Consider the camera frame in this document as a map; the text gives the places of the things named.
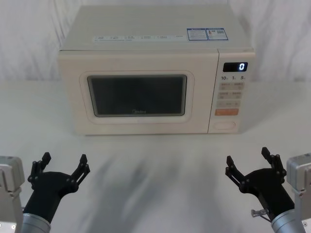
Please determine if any white table cloth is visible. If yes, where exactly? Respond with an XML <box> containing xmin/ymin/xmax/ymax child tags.
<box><xmin>0</xmin><ymin>80</ymin><xmax>311</xmax><ymax>233</ymax></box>

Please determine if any white curtain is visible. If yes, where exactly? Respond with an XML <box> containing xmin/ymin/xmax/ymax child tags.
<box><xmin>0</xmin><ymin>0</ymin><xmax>311</xmax><ymax>83</ymax></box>

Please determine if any oven control panel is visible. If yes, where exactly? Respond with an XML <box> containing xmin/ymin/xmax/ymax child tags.
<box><xmin>207</xmin><ymin>49</ymin><xmax>256</xmax><ymax>134</ymax></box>

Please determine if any cream microwave oven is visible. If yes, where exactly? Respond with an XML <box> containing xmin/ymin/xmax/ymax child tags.
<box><xmin>57</xmin><ymin>5</ymin><xmax>256</xmax><ymax>136</ymax></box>

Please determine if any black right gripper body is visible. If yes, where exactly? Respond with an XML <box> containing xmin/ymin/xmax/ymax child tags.
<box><xmin>239</xmin><ymin>167</ymin><xmax>296</xmax><ymax>217</ymax></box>

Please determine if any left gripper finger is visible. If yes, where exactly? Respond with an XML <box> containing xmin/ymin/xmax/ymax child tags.
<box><xmin>67</xmin><ymin>153</ymin><xmax>91</xmax><ymax>192</ymax></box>
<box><xmin>27</xmin><ymin>151</ymin><xmax>52</xmax><ymax>183</ymax></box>

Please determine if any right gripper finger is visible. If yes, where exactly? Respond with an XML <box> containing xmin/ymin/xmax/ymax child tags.
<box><xmin>225</xmin><ymin>155</ymin><xmax>250</xmax><ymax>194</ymax></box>
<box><xmin>260</xmin><ymin>146</ymin><xmax>288</xmax><ymax>183</ymax></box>

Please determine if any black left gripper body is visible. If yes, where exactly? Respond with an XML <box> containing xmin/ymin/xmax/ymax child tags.
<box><xmin>23</xmin><ymin>170</ymin><xmax>79</xmax><ymax>224</ymax></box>

